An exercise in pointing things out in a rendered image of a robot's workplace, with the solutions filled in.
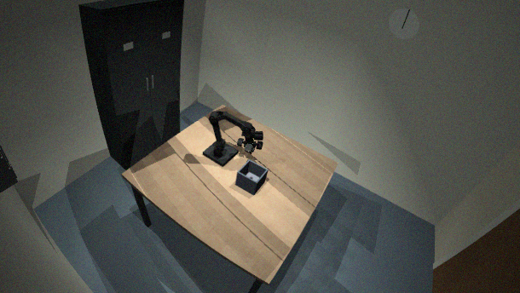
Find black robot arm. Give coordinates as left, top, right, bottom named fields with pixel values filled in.
left=209, top=111, right=263, bottom=159

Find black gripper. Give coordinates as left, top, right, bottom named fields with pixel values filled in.
left=237, top=138, right=263, bottom=150

